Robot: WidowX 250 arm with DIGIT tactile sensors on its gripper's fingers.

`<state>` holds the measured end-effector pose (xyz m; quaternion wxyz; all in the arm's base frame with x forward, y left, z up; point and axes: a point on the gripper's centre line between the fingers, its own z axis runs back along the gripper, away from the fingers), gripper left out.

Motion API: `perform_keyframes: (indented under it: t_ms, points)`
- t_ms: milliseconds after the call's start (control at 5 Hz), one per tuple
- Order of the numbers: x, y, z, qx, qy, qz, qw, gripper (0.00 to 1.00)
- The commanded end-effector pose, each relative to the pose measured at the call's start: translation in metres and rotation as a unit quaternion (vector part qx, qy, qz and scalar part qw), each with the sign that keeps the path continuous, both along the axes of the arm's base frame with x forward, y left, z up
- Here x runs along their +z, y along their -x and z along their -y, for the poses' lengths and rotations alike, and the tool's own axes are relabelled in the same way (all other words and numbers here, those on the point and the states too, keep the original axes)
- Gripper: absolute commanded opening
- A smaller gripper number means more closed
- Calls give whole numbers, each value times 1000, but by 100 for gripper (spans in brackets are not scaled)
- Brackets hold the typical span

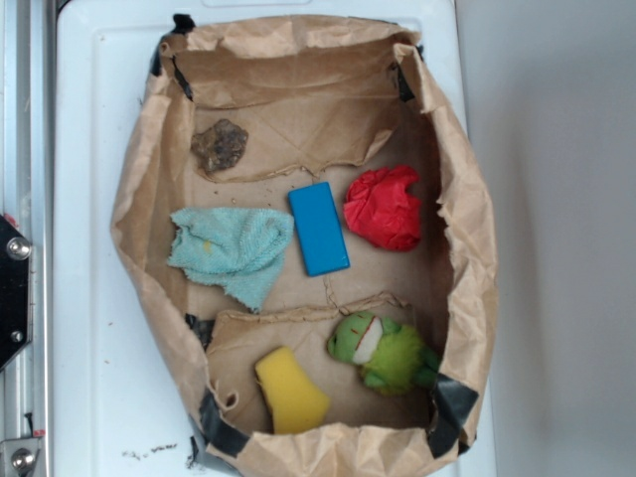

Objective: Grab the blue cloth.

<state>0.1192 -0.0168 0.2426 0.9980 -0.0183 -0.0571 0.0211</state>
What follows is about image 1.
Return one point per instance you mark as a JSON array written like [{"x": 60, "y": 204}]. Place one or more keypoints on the light blue terry cloth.
[{"x": 241, "y": 250}]

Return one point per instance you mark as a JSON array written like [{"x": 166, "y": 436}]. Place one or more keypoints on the blue rectangular block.
[{"x": 319, "y": 230}]

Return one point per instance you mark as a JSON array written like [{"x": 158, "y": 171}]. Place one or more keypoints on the brown paper bag tray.
[{"x": 323, "y": 99}]

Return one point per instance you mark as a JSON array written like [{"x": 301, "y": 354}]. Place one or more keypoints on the red crumpled paper ball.
[{"x": 379, "y": 208}]

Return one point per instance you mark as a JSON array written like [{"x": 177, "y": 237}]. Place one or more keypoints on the brown rock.
[{"x": 219, "y": 147}]

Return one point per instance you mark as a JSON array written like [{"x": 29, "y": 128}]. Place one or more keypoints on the green plush frog toy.
[{"x": 392, "y": 358}]

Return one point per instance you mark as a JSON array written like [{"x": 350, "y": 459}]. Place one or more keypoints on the yellow sponge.
[{"x": 294, "y": 402}]

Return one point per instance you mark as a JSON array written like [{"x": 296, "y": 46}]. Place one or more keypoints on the black metal bracket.
[{"x": 15, "y": 289}]

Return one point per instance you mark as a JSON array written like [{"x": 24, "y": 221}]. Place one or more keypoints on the silver aluminium rail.
[{"x": 27, "y": 88}]

